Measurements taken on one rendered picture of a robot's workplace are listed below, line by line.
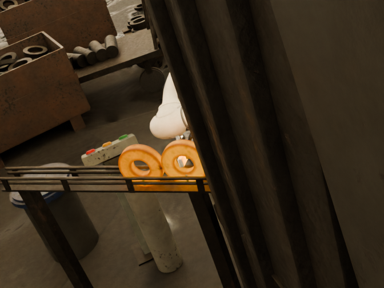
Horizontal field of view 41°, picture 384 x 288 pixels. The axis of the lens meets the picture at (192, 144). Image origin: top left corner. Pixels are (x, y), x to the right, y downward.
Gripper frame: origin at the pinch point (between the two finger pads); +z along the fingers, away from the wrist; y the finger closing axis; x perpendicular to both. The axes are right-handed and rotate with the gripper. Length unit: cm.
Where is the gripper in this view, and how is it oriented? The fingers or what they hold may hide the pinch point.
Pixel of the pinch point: (183, 157)
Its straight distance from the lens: 164.4
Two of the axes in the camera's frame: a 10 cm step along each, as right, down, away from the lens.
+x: -2.7, -8.5, -4.5
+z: -2.5, 5.2, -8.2
